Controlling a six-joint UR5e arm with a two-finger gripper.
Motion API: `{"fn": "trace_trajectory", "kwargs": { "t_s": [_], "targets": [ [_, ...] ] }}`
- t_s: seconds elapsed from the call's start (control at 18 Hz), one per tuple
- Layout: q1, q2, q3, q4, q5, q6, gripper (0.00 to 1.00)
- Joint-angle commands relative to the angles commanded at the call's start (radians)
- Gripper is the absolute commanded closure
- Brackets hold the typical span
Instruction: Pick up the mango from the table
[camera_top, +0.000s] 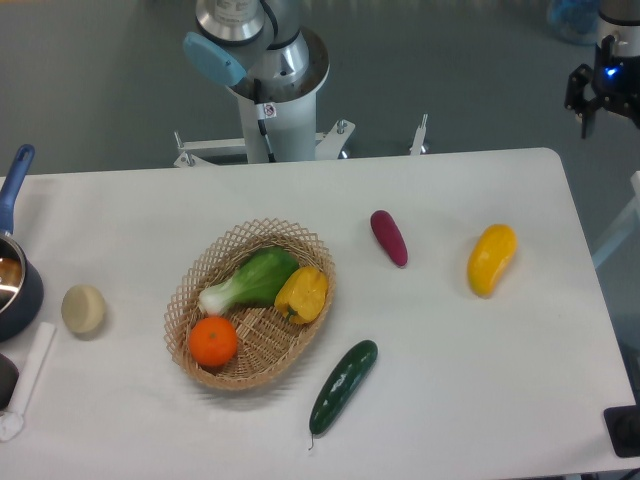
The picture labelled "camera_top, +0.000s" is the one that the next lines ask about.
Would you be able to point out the white spoon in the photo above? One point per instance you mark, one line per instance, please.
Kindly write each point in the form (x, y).
(12, 420)

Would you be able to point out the blue saucepan with handle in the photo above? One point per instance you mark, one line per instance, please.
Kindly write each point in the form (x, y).
(22, 290)

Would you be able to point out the beige round potato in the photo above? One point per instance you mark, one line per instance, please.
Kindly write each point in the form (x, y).
(83, 309)

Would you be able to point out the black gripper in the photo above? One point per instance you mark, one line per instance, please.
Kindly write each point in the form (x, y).
(615, 83)

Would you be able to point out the black device at edge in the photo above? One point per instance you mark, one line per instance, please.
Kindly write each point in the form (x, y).
(623, 428)

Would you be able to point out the dark green cucumber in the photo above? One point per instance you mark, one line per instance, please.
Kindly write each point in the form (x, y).
(340, 386)

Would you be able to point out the purple sweet potato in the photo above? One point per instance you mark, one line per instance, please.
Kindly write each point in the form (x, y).
(389, 237)

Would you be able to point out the yellow bell pepper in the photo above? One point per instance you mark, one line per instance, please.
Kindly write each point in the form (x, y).
(303, 296)

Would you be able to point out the green bok choy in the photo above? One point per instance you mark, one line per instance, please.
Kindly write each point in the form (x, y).
(256, 282)

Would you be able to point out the orange fruit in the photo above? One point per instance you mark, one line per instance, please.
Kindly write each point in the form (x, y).
(213, 342)

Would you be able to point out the woven wicker basket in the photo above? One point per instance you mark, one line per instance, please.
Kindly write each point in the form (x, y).
(267, 343)

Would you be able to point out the clear jar blue contents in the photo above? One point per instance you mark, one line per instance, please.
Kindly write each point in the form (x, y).
(573, 21)

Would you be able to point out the yellow mango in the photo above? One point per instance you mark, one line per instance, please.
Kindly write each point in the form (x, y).
(490, 257)

